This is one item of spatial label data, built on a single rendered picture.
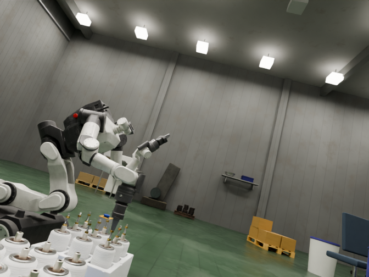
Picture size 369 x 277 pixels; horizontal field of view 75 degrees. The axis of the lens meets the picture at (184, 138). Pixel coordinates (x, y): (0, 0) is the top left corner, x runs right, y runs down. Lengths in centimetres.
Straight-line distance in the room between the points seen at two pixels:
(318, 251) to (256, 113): 697
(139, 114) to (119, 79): 195
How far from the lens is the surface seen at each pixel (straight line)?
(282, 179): 1060
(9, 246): 110
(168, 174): 962
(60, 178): 175
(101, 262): 127
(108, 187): 836
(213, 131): 1038
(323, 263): 526
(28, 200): 184
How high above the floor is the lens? 57
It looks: 14 degrees up
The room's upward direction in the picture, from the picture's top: 17 degrees clockwise
